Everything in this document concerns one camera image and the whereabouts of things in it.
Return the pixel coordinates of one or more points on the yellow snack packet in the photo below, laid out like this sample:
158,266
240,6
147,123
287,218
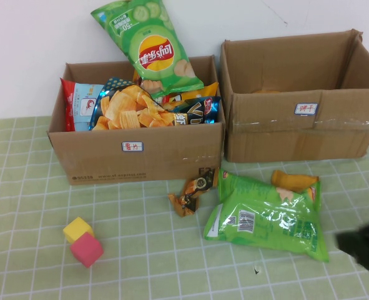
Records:
288,181

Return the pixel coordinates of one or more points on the green chip bag showing barcode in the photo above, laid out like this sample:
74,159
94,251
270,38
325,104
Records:
265,231

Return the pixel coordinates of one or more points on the black and blue snack bag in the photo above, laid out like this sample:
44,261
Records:
196,112

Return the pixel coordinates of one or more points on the clear packing tape strip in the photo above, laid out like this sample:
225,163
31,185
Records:
343,126

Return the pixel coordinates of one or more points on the taped cardboard box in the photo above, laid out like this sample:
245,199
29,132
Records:
265,143

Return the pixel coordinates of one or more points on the white label with red writing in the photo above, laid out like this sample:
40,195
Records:
306,109
132,146

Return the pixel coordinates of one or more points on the crumpled orange black wrapper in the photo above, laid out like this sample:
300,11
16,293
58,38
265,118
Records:
188,200

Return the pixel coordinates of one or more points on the green checkered tablecloth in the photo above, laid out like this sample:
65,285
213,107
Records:
171,250

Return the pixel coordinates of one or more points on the yellow chip bag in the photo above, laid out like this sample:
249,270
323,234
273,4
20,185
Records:
206,91

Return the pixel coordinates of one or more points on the printed cardboard box of chips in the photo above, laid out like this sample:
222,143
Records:
109,162

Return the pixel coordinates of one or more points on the blue bag with chip picture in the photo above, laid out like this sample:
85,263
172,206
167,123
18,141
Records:
125,109

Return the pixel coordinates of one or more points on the pink foam cube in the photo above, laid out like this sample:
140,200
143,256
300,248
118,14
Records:
85,250

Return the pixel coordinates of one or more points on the yellow foam cube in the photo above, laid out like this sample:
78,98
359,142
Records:
76,228

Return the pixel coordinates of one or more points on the green chip bag showing logo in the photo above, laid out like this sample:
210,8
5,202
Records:
153,34

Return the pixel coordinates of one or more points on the red light-blue shrimp chip bag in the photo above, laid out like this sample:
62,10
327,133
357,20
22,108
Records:
78,106

